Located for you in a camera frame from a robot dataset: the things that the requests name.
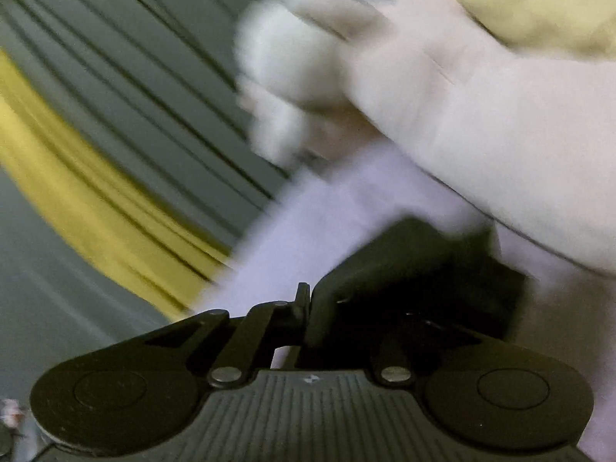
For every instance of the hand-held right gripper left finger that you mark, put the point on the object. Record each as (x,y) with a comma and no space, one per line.
(260,332)

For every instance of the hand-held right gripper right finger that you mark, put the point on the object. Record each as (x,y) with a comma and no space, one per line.
(392,361)

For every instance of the black pants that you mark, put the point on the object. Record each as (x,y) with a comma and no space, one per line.
(409,274)

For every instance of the smooth grey curtain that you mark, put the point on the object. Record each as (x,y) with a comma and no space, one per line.
(62,308)

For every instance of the yellow curtain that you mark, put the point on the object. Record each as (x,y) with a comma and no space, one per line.
(82,192)

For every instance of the white fluffy pillow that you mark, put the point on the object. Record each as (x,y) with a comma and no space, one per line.
(288,57)

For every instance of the pleated grey curtain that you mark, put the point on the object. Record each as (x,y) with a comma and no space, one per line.
(144,67)

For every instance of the cream pillow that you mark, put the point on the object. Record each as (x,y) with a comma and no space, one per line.
(534,5)

